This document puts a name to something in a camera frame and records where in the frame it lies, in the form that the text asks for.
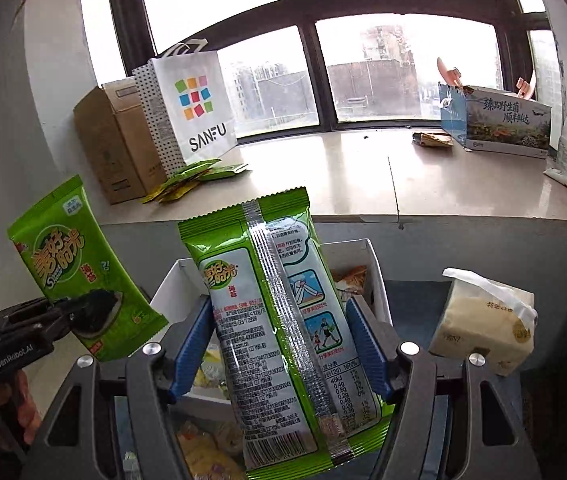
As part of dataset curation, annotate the dark framed window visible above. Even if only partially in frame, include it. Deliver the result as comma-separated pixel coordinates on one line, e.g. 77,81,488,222
80,0,564,139

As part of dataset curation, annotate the cream tissue pack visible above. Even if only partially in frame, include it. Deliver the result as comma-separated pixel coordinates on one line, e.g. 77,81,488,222
428,267,538,377

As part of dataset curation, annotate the orange snack packet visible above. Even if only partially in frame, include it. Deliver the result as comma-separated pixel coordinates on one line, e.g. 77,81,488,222
331,266,368,307

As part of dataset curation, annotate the brown cardboard box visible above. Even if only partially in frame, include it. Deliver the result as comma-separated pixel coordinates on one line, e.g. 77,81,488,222
73,78,167,206

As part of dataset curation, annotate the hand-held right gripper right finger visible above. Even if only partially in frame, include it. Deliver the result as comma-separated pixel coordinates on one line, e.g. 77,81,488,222
345,294,545,480

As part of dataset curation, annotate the brown crumpled snack wrapper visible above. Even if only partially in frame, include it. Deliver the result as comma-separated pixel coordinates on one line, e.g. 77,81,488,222
412,131,455,151

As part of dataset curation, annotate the blue white printed carton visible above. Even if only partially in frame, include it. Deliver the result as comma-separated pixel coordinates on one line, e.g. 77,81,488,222
438,82,553,160

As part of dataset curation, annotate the green seaweed snack packet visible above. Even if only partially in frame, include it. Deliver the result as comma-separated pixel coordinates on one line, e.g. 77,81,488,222
177,185,397,480
7,175,169,364

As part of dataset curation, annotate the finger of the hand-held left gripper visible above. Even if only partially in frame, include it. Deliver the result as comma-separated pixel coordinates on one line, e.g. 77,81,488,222
0,294,116,343

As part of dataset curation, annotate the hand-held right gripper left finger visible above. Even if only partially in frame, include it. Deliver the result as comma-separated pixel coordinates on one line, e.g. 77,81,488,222
20,294,215,480

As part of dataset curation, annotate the white paper shopping bag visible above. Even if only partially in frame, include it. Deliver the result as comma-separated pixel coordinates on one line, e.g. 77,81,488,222
148,40,238,167

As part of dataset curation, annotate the white cardboard storage box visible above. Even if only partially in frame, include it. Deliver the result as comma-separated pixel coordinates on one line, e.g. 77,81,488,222
148,238,393,480

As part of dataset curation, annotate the pile of small green sachets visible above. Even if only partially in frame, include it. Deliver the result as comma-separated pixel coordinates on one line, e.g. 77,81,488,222
142,158,252,205

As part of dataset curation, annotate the yellow snack packet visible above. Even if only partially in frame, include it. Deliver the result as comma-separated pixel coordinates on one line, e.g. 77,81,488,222
176,420,247,480
192,342,230,398

